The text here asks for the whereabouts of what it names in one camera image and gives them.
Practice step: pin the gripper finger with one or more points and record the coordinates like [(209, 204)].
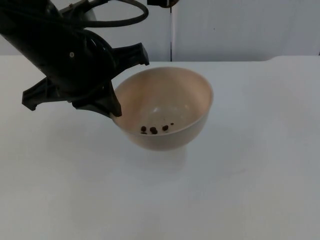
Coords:
[(157, 2)]

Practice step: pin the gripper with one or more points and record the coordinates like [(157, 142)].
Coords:
[(82, 70)]

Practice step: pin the coffee beans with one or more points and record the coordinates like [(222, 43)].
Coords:
[(153, 130)]

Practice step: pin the pale wooden bowl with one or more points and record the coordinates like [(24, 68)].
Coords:
[(175, 100)]

